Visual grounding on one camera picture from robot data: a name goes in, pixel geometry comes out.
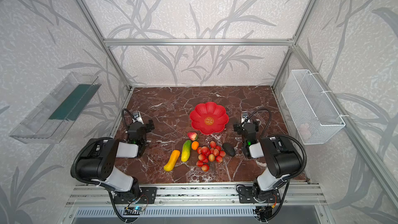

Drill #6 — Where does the dark fake avocado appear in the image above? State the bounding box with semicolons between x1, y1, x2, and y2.
222;143;236;157

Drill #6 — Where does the yellow fake squash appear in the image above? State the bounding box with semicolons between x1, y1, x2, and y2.
163;150;180;172

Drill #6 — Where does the green yellow fake cucumber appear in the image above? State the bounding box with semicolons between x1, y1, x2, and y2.
181;140;192;162

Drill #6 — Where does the red fake strawberry with leaves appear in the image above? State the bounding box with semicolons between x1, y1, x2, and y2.
188;132;199;142

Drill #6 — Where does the fake orange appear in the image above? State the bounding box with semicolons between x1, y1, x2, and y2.
191;141;199;150

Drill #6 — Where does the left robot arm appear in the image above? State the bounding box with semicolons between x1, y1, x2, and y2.
70;120;157;205

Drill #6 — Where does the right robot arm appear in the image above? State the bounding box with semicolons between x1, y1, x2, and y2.
234;122;307;206

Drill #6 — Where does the red flower-shaped fruit bowl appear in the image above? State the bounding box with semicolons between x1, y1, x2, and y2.
189;102;229;135

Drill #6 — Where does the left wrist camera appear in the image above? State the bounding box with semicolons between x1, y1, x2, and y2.
132;111;144;124

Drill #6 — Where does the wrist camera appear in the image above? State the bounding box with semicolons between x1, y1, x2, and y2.
241;111;249;123
132;111;144;124

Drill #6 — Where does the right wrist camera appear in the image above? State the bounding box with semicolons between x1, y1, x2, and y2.
241;111;249;123

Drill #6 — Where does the white wire mesh basket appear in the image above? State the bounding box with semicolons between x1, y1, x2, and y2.
282;69;345;145

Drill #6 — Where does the aluminium mounting rail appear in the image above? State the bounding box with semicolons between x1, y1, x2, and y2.
65;180;327;207

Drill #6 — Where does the clear plastic wall tray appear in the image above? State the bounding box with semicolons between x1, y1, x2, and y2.
10;72;101;144

